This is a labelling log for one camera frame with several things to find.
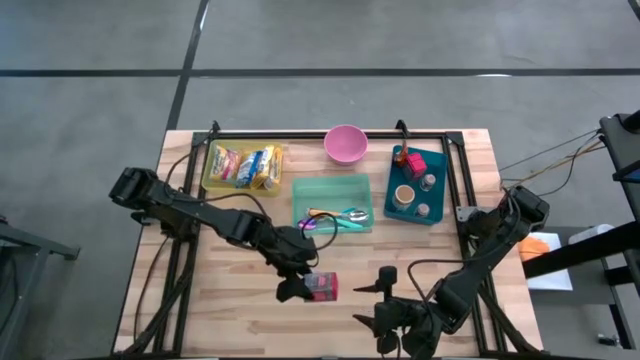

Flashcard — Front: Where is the iridescent purple spoon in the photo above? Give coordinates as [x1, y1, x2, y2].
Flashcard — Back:
[298, 217, 341, 233]

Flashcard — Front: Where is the yellow handled spoon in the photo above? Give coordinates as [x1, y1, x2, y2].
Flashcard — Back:
[306, 207, 371, 224]

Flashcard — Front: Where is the neighbouring black rig frame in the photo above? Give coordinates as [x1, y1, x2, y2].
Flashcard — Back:
[522, 110, 640, 351]

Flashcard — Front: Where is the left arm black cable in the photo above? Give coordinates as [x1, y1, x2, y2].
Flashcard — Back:
[163, 148, 195, 187]

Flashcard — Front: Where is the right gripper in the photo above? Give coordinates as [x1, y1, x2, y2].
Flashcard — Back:
[351, 283, 447, 359]

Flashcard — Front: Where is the teal plastic bin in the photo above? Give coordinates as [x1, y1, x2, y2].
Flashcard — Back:
[291, 173, 376, 235]

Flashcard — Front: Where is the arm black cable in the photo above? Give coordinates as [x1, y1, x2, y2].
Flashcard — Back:
[405, 188, 522, 304]
[163, 148, 195, 187]

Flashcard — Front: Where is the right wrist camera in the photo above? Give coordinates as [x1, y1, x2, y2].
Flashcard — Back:
[376, 265, 400, 302]

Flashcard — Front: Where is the pink bowl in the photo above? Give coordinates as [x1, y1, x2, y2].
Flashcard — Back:
[323, 124, 370, 166]

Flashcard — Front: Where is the white container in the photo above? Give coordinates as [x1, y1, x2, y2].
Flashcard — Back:
[567, 223, 615, 246]

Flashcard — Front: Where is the black aluminium table frame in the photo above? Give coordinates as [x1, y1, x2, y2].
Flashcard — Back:
[113, 119, 544, 357]

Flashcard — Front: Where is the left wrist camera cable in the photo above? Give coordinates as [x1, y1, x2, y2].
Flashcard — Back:
[298, 211, 341, 267]

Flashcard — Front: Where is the green handled spoon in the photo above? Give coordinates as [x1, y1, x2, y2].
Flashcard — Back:
[319, 216, 365, 231]

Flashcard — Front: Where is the pale yellow ramen pack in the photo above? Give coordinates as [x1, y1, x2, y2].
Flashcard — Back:
[249, 145, 276, 190]

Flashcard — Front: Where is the white paper sheet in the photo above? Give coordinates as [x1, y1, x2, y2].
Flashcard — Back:
[519, 230, 575, 292]

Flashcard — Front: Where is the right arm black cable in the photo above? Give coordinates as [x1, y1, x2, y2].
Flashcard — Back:
[405, 188, 522, 304]

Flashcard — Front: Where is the grey side table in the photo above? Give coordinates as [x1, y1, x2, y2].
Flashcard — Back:
[0, 214, 81, 360]

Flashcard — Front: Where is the small brown orange bottle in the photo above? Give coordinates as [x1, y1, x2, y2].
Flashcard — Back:
[392, 140, 410, 168]

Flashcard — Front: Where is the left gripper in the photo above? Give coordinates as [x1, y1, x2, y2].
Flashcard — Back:
[258, 225, 325, 281]

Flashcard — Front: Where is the yellow plastic bin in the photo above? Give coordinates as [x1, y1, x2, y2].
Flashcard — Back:
[200, 139, 285, 198]

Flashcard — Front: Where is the dark blue plastic bin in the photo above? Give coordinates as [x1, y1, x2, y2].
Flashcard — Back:
[383, 144, 449, 227]

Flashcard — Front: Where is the patterned red spice tin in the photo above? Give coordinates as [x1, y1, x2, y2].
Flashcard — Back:
[404, 152, 429, 181]
[303, 271, 340, 303]

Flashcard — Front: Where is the orange object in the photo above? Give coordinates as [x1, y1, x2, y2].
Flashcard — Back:
[517, 235, 551, 263]

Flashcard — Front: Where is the multicoloured ramen pack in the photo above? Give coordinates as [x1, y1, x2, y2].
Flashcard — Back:
[209, 144, 243, 184]

